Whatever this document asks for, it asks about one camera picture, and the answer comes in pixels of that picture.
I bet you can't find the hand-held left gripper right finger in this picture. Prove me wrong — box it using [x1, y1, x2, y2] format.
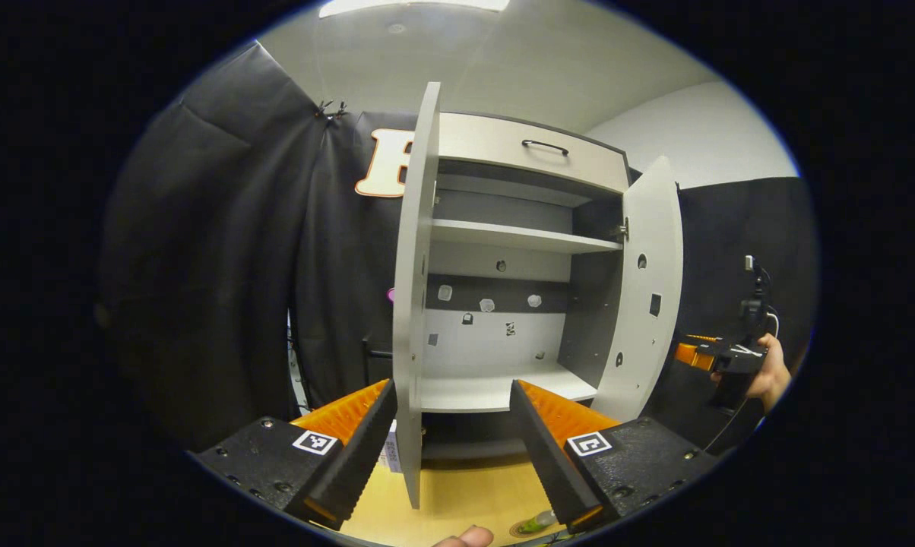
[509, 378, 720, 533]

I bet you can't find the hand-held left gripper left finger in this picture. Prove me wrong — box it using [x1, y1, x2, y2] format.
[192, 378, 399, 531]

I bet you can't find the clear bottle with green label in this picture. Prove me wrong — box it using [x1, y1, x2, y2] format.
[518, 509, 561, 534]

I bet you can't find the white cabinet door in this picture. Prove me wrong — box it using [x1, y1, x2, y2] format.
[593, 156, 685, 424]
[391, 81, 442, 510]

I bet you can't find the grey and white cabinet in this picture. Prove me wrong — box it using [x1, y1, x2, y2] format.
[420, 112, 632, 460]

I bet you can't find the white cabinet shelf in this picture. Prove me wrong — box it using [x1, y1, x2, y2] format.
[420, 363, 600, 413]
[429, 219, 624, 255]

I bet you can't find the white cabinet drawer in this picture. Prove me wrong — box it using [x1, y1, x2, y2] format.
[436, 112, 632, 194]

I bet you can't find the small white box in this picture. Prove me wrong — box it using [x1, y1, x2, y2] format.
[378, 420, 403, 474]

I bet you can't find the ceiling light panel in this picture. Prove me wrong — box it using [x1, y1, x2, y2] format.
[319, 0, 510, 19]

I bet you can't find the thin black cable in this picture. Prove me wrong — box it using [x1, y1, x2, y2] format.
[702, 395, 755, 454]

